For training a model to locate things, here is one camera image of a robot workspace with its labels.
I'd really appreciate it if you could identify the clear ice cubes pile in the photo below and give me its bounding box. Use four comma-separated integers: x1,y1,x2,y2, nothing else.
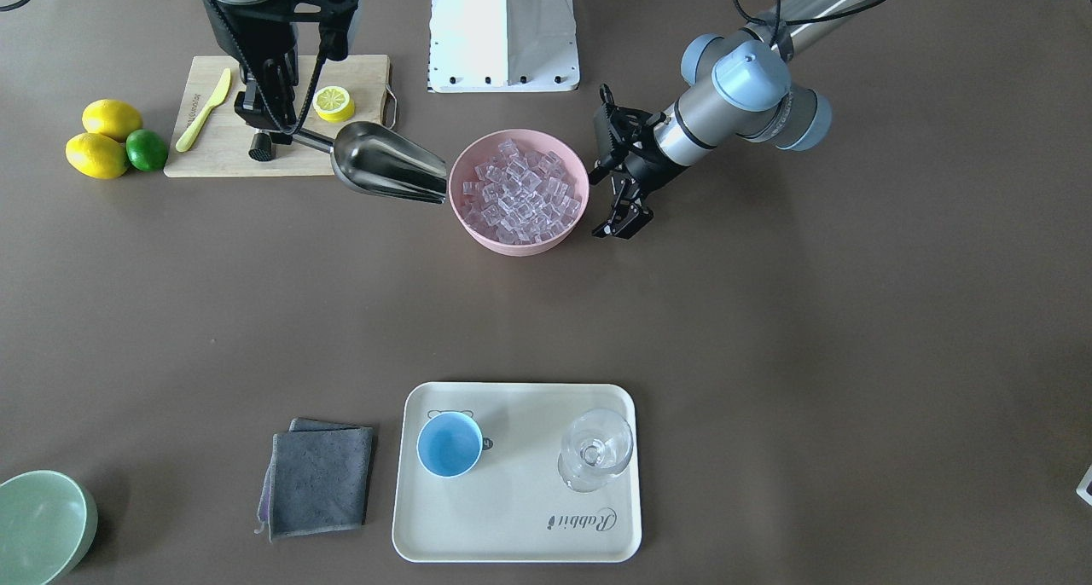
462,138,583,244

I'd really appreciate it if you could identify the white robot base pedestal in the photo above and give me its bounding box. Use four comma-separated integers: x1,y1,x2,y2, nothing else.
427,0,581,93

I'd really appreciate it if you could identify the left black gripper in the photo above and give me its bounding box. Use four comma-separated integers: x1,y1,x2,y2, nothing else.
589,84,686,240

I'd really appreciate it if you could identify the cream serving tray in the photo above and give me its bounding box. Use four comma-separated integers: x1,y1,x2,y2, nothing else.
392,380,642,563

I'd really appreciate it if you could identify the steel muddler black tip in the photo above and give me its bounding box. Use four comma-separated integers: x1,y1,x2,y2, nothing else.
248,130,276,162

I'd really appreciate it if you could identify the grey folded cloth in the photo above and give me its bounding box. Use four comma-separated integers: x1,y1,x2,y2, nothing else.
256,417,375,540

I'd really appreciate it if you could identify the clear wine glass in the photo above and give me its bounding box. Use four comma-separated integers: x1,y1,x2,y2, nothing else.
557,408,636,493

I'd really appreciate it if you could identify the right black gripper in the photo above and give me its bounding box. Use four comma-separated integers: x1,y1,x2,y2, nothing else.
202,0,360,134

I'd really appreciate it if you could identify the yellow plastic knife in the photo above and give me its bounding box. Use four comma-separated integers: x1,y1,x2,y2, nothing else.
175,68,233,153

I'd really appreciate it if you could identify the half lemon slice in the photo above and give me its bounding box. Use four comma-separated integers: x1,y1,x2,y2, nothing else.
311,86,356,123

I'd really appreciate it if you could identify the yellow lemon lower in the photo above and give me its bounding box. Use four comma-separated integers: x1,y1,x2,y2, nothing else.
66,133,130,180

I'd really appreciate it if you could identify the pink bowl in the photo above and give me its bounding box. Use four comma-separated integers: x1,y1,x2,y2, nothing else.
449,128,590,256

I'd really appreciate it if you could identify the steel ice scoop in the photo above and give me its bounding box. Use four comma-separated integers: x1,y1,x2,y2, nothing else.
272,121,448,204

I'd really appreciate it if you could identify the blue cup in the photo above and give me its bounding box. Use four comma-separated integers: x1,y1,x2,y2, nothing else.
416,411,486,478

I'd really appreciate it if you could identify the mint green bowl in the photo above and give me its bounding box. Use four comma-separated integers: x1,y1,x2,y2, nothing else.
1,470,99,584

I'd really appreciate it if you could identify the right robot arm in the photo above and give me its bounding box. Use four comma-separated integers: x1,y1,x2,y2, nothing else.
202,0,359,136

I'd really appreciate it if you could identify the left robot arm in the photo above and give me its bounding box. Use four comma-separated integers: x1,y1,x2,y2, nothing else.
587,0,892,239

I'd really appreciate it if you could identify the green lime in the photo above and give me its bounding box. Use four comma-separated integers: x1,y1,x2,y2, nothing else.
124,128,169,172

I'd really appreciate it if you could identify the yellow lemon upper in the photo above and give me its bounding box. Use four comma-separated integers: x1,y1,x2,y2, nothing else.
81,99,143,143

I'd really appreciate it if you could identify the yellow lemon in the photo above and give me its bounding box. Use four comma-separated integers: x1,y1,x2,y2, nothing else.
81,99,143,143
66,133,130,180

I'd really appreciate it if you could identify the bamboo cutting board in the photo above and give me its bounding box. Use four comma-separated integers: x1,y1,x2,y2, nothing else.
165,53,392,177

